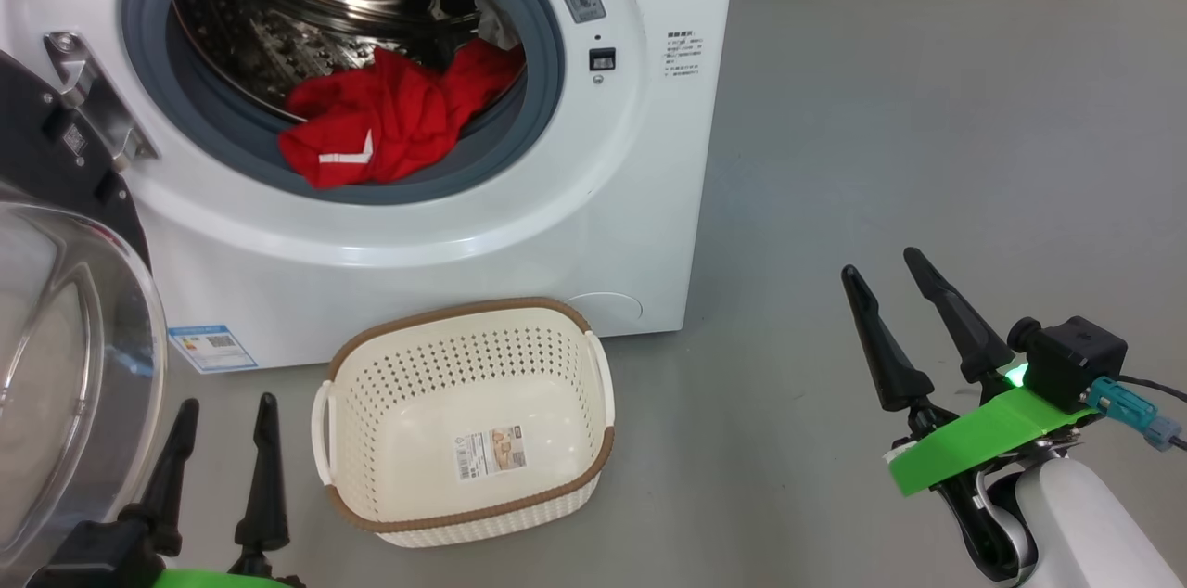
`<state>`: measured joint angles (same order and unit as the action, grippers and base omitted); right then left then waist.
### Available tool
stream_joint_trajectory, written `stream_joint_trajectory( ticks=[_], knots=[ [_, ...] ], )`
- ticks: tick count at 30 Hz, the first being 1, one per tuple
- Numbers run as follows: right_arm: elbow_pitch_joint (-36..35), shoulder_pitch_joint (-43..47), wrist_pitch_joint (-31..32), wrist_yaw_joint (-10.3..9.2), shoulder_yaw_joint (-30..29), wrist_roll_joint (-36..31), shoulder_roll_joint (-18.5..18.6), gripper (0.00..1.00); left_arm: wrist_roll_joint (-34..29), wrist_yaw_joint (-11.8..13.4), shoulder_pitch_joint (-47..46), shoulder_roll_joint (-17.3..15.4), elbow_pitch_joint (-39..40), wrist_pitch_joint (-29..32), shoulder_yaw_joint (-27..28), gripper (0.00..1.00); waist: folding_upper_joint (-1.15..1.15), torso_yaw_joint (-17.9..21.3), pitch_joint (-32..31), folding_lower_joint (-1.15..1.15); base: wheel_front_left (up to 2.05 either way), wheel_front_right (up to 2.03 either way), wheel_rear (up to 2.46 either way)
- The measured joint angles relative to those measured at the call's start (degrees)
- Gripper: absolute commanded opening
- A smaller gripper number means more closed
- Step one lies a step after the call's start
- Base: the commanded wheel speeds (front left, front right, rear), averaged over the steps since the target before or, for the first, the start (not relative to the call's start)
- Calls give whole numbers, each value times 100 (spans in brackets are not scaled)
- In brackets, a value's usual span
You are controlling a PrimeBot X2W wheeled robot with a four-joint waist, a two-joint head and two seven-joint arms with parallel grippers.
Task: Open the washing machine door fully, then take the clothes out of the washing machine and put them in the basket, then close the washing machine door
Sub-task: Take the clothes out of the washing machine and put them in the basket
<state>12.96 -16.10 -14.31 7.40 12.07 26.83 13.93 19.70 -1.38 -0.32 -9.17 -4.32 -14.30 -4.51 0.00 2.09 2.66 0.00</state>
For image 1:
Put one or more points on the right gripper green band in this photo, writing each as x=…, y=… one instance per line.
x=983, y=440

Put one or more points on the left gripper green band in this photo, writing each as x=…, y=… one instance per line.
x=223, y=581

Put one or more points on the black glass washing machine door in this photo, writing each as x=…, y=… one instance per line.
x=56, y=338

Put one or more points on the red garment with white stripes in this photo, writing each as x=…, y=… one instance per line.
x=389, y=120

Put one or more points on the cream laundry basket brown rim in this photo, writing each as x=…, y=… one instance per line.
x=408, y=412

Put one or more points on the basket product label sticker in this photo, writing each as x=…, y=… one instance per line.
x=490, y=453

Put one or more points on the white front-load washing machine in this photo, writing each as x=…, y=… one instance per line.
x=640, y=152

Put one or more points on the metal door hinge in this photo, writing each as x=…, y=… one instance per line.
x=93, y=96

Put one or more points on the black door latch socket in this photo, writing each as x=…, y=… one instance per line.
x=603, y=59

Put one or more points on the grey rubber door gasket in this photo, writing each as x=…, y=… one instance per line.
x=542, y=78

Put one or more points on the blue energy label sticker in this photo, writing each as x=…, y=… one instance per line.
x=213, y=348

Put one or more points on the clear text notice sticker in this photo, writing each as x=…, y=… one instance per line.
x=683, y=53

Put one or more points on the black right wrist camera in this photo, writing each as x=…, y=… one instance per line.
x=1076, y=361

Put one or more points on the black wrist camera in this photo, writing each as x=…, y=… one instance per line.
x=1076, y=361
x=93, y=560

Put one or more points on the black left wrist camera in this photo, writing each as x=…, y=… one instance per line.
x=93, y=560

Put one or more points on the teal right camera connector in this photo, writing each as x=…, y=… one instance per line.
x=1127, y=407

